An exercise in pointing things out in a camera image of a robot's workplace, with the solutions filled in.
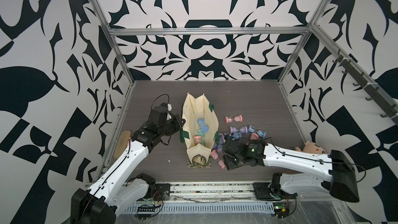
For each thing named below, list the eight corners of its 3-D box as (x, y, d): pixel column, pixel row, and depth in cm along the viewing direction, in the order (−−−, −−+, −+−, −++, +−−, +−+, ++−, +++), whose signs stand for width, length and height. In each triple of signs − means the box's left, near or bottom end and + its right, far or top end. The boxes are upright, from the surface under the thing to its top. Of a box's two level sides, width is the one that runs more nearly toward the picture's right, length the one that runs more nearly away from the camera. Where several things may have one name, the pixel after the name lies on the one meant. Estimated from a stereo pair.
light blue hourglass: (247, 130, 96) (248, 128, 94) (248, 126, 97) (249, 124, 95) (264, 138, 92) (265, 136, 90) (265, 134, 94) (267, 132, 92)
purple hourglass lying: (230, 133, 94) (230, 131, 92) (229, 127, 96) (229, 126, 94) (247, 133, 94) (248, 131, 92) (246, 128, 96) (247, 126, 94)
